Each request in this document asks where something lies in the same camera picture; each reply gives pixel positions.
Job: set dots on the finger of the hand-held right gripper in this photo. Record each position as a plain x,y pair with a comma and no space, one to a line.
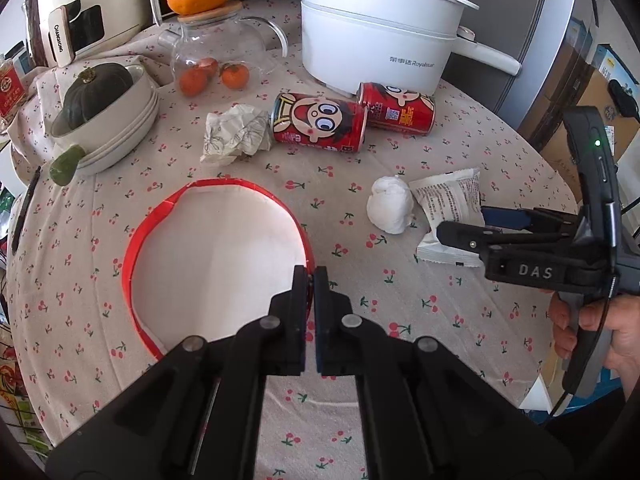
460,237
500,217

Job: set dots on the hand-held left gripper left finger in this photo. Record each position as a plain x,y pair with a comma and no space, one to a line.
292,320

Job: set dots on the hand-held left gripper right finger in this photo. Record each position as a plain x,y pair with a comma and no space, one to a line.
330,320

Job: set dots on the white snack packet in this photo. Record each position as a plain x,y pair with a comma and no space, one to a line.
450,195

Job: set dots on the red rimmed paper bowl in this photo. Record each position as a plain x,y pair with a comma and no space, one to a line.
215,270

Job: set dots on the person's right hand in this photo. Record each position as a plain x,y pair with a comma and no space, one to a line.
625,330

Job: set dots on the cherry print tablecloth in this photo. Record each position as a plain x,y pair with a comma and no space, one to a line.
350,255

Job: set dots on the cardboard box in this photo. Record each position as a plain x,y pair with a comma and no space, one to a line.
595,91

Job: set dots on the black object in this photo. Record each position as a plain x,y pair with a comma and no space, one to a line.
624,100

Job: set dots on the red cartoon face can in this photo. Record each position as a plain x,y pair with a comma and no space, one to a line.
320,122

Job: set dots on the blue and white carton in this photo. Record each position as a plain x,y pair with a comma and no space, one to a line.
617,62

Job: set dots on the crumpled paper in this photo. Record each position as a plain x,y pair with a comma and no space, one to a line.
235,132

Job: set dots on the white electric pot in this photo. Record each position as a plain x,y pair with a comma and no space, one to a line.
375,45

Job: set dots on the grey refrigerator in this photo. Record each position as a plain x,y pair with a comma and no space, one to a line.
525,5

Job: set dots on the small orange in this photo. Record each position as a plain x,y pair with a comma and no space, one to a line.
207,66
235,75
192,81

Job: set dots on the glass teapot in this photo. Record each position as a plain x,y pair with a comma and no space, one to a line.
225,40

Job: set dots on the black pen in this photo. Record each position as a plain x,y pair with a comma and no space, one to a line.
25,210

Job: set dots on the green pumpkin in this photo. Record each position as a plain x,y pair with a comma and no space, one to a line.
97,92

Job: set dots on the glass jar with red label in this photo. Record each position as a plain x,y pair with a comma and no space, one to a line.
11,90

